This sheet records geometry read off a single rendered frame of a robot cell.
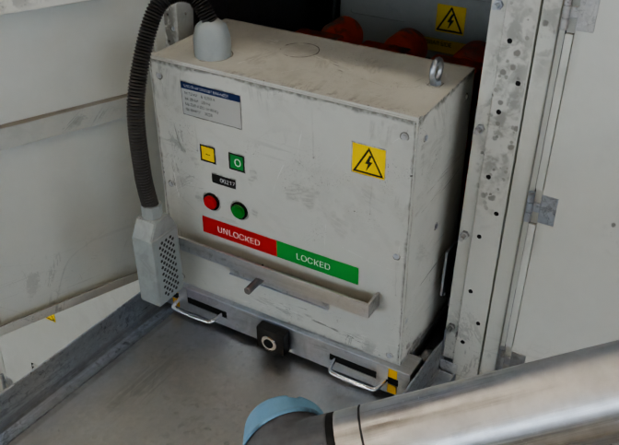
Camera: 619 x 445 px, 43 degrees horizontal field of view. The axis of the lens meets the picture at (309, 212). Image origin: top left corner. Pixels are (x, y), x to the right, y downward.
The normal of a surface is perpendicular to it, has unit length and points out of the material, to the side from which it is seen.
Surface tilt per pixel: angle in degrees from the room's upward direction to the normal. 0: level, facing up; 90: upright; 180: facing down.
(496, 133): 90
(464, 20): 90
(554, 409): 51
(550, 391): 33
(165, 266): 90
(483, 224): 90
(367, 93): 4
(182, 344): 0
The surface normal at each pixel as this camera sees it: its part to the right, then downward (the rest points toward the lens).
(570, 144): -0.51, 0.41
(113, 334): 0.86, 0.27
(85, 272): 0.67, 0.38
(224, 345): 0.03, -0.87
